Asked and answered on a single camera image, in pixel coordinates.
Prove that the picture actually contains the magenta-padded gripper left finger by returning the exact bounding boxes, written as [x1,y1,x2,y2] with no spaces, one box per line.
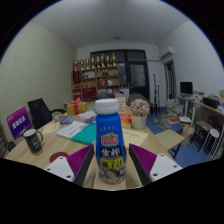
[44,143,95,187]

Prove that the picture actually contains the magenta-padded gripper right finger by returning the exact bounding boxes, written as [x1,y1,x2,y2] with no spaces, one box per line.
[128,143,184,187]

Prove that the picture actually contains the blue white-capped drink bottle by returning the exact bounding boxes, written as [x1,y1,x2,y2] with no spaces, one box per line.
[94,98,128,185]

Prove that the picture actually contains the small wooden side table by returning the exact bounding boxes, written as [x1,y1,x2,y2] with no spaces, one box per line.
[154,128,186,159]

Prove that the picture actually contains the black mug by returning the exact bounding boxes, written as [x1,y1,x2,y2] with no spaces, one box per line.
[22,128,45,155]

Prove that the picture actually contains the white paper booklet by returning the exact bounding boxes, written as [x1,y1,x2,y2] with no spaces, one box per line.
[56,120,89,140]

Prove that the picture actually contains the tan notebook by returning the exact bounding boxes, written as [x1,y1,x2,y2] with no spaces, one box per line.
[42,121,61,135]

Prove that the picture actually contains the tan paper envelope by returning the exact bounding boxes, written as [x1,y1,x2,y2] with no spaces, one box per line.
[121,127,149,149]

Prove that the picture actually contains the teal book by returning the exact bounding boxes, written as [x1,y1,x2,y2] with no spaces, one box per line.
[70,123,98,146]

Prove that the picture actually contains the blue printed magazine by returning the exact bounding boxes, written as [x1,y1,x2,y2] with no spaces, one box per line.
[84,116,98,125]
[54,114,81,125]

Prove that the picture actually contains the black mesh chair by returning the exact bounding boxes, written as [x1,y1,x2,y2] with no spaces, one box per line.
[0,123,16,158]

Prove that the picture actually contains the pile of books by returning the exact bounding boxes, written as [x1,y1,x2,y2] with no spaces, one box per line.
[161,98,193,131]

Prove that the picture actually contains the black office chair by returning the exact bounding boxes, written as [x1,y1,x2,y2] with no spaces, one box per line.
[27,97,67,130]

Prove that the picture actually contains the orange book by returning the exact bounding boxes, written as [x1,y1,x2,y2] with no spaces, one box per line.
[118,113,133,129]

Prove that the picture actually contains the pink flowers in white pot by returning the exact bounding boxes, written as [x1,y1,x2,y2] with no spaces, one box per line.
[129,98,151,130]

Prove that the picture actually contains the yellow gift box, red ribbon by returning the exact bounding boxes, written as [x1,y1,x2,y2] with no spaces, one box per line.
[66,97,88,117]

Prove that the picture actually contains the purple sign board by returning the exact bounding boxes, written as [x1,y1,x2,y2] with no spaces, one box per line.
[6,106,33,140]

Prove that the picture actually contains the long cluttered wooden desk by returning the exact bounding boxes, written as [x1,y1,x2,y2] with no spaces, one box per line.
[178,93,224,158]

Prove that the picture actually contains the grey armchair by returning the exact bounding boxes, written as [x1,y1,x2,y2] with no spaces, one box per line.
[128,92,151,108]

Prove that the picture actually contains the tan cardboard box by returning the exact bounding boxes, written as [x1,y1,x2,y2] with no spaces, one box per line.
[114,96,128,114]

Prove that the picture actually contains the black tripod stand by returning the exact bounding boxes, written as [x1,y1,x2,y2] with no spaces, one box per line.
[152,73,161,108]

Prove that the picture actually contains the black computer monitor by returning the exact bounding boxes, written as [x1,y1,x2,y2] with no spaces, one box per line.
[179,81,194,96]

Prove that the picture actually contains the wooden shelf unit with trophies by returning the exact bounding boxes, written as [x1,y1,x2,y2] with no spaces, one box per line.
[71,52,120,100]

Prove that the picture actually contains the dark glass door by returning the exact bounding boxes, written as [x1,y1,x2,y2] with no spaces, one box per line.
[90,49,151,101]

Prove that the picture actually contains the white wall air conditioner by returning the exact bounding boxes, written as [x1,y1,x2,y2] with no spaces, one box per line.
[159,45,175,60]

